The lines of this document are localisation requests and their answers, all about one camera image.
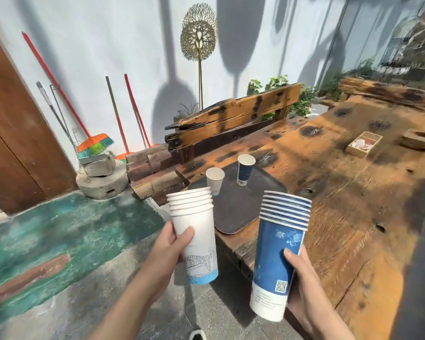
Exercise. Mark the blue drinking cup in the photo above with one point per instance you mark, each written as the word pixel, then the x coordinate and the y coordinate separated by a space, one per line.
pixel 245 171

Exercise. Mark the golden metal tree ornament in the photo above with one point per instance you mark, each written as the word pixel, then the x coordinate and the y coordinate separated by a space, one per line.
pixel 199 35

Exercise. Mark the person's left thumb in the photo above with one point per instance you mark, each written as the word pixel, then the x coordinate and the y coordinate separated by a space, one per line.
pixel 185 240

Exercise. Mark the person's left forearm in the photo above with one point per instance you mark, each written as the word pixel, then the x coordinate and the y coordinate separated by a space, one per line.
pixel 127 311

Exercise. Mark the white drinking cup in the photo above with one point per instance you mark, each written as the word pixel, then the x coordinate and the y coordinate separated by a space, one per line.
pixel 215 182

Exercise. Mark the person's right thumb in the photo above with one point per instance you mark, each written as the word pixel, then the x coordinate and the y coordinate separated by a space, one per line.
pixel 292 260

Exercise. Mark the green leafy shrub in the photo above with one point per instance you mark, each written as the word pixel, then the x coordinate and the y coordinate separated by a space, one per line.
pixel 303 99

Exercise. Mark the person's right hand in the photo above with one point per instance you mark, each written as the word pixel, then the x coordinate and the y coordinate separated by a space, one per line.
pixel 310 290

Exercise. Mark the weathered wooden log beam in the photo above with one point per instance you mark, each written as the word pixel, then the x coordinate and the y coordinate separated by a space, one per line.
pixel 389 91

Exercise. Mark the round stone millstone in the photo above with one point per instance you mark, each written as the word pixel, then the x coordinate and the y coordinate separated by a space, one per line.
pixel 102 187

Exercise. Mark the pile of brown bricks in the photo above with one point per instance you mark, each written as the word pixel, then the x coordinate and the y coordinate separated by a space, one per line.
pixel 152 173

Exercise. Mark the person's right forearm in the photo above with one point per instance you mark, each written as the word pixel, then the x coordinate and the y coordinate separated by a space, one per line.
pixel 331 325

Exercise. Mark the person's left hand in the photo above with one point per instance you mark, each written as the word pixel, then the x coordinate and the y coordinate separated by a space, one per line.
pixel 163 258

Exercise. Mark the wooden block with hollow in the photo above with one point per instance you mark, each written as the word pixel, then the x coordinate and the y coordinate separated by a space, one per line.
pixel 418 141

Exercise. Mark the charred wooden bench backrest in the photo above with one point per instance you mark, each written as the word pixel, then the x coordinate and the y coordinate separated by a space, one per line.
pixel 230 116

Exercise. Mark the grey stone block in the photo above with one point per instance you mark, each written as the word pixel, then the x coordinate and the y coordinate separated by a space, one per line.
pixel 99 168

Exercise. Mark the small spiky potted plant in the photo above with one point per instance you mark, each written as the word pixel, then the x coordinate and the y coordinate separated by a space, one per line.
pixel 187 110

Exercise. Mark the brown wooden door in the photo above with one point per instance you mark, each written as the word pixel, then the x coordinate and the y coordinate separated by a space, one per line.
pixel 17 145

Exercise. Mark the dark brown serving tray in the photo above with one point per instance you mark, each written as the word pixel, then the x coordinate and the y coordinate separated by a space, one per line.
pixel 239 205

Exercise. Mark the small wooden box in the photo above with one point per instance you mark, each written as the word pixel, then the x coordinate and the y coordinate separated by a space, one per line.
pixel 356 149

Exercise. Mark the person's white shoe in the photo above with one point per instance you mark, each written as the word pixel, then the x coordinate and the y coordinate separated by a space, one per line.
pixel 197 335

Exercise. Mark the grey metal pole tool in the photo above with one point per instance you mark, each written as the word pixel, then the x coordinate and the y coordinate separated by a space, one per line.
pixel 55 113

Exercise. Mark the white paper scraps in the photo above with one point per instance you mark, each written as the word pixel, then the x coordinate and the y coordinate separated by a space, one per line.
pixel 363 144

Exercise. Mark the stack of blue paper cups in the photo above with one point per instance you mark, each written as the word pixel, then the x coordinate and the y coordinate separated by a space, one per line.
pixel 274 251

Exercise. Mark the stack of white paper cups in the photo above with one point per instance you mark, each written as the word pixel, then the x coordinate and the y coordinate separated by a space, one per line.
pixel 198 240

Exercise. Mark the green plants by wall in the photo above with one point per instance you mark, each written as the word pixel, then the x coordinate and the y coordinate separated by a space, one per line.
pixel 361 70

